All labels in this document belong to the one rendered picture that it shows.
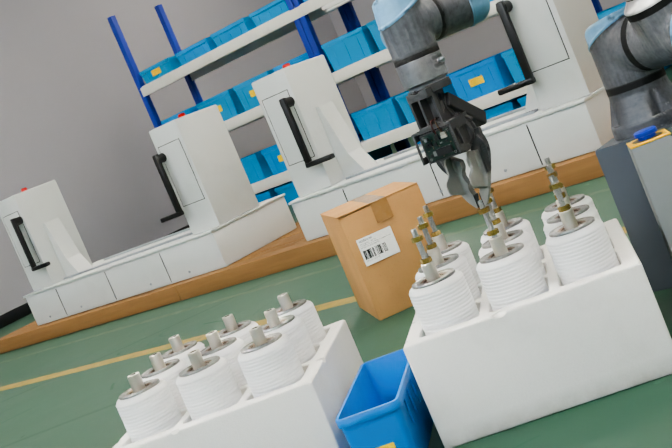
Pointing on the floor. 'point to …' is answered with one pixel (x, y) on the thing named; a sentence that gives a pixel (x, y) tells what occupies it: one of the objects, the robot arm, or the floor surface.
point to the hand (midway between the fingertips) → (480, 197)
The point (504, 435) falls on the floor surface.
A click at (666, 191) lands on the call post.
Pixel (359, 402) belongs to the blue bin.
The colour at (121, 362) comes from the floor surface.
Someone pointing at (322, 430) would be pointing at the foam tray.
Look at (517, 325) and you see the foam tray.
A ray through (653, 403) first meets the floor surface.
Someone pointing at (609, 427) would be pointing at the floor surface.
